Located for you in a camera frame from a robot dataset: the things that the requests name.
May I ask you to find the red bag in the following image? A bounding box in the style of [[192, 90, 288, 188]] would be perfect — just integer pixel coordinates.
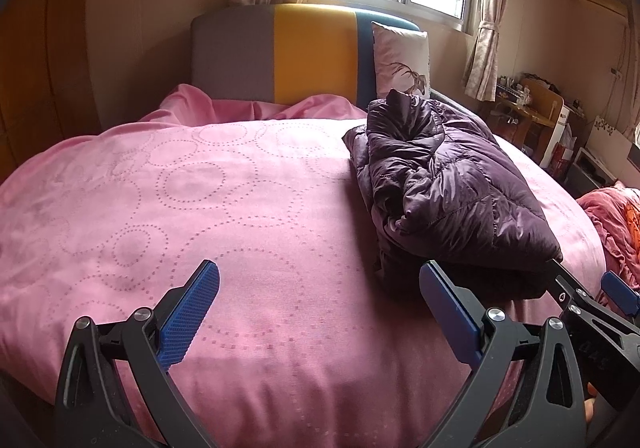
[[551, 143, 576, 177]]

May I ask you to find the purple quilted puffer jacket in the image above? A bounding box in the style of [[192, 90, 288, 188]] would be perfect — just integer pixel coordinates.
[[342, 88, 563, 301]]

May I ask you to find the coral ruffled blanket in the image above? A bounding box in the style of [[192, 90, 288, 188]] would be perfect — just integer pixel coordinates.
[[575, 183, 640, 289]]

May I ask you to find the grey yellow blue headboard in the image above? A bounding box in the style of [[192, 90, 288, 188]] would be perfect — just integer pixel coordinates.
[[191, 2, 423, 111]]

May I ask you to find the wooden wardrobe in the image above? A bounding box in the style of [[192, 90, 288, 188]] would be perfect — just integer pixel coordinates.
[[0, 0, 103, 183]]

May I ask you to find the white cardboard box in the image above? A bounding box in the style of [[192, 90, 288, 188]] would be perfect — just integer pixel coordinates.
[[547, 102, 574, 163]]

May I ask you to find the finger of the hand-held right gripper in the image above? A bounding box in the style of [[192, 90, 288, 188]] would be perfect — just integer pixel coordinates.
[[600, 272, 640, 329], [546, 258, 614, 315]]

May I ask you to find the cluttered wooden desk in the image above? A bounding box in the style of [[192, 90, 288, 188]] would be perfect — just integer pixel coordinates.
[[492, 74, 566, 169]]

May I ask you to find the pink dotted bedspread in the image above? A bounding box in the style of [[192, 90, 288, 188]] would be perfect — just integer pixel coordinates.
[[0, 84, 608, 448]]

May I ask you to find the white deer print pillow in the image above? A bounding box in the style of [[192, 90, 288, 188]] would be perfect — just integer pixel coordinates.
[[371, 22, 432, 101]]

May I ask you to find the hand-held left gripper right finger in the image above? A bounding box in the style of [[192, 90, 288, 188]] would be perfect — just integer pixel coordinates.
[[419, 260, 587, 448]]

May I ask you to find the person's right hand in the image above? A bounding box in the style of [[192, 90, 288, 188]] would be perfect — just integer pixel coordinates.
[[584, 382, 599, 435]]

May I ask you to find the white air conditioner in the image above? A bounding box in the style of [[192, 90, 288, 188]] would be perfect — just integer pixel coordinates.
[[572, 0, 628, 17]]

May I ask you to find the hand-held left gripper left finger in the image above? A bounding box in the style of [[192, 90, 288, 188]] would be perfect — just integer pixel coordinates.
[[54, 259, 222, 448]]

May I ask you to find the white storage unit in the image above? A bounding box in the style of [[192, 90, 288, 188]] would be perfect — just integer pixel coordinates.
[[570, 148, 627, 195]]

